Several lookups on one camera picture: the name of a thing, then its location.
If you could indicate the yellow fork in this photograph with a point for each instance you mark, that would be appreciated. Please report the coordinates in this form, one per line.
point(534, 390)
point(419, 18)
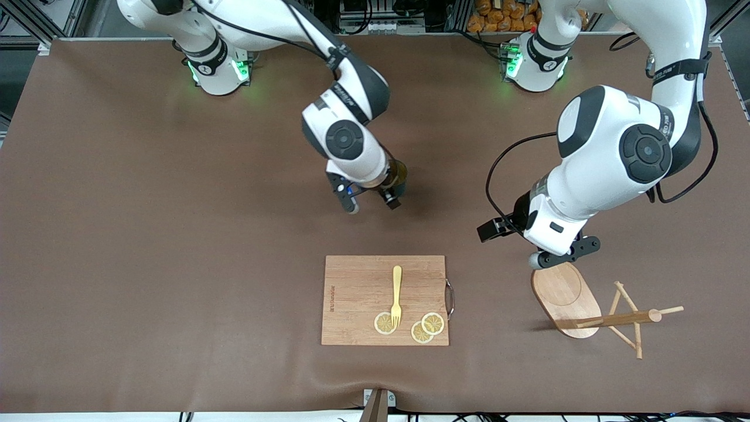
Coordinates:
point(397, 281)

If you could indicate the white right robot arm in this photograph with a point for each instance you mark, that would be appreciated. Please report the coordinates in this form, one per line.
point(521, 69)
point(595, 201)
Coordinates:
point(345, 140)

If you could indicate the wooden cutting board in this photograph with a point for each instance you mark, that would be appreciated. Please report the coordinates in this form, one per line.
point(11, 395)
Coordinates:
point(357, 293)

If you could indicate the camera pole bracket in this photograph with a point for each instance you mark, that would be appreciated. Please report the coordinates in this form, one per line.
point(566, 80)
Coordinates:
point(378, 407)

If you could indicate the lemon slice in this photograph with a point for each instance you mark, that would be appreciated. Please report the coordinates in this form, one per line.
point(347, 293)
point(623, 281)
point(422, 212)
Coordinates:
point(419, 335)
point(382, 323)
point(433, 323)

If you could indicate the aluminium frame post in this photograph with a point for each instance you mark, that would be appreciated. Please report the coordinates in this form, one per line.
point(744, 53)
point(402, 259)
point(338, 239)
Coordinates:
point(726, 20)

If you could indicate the dark green cup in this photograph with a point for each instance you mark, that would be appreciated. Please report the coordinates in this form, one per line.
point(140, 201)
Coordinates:
point(399, 176)

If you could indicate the orange snack bags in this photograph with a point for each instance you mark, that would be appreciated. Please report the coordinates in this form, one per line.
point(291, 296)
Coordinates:
point(504, 17)

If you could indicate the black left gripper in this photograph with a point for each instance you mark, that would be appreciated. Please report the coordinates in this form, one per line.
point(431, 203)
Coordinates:
point(518, 215)

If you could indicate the grey socket strip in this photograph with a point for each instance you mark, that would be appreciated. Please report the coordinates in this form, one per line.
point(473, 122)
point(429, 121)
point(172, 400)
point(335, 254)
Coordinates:
point(381, 27)

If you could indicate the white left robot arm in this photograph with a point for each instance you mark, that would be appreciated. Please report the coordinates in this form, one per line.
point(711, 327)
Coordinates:
point(603, 152)

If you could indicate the oval wooden base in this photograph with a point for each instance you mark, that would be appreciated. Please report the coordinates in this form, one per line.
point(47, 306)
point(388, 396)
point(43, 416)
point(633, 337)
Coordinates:
point(565, 293)

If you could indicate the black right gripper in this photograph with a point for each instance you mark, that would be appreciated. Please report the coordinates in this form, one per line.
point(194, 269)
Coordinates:
point(389, 194)

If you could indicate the brown table cover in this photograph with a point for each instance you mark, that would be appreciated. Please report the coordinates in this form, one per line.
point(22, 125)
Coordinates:
point(176, 264)

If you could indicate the wooden peg rack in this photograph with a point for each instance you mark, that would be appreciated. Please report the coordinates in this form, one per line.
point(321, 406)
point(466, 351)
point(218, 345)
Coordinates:
point(627, 318)

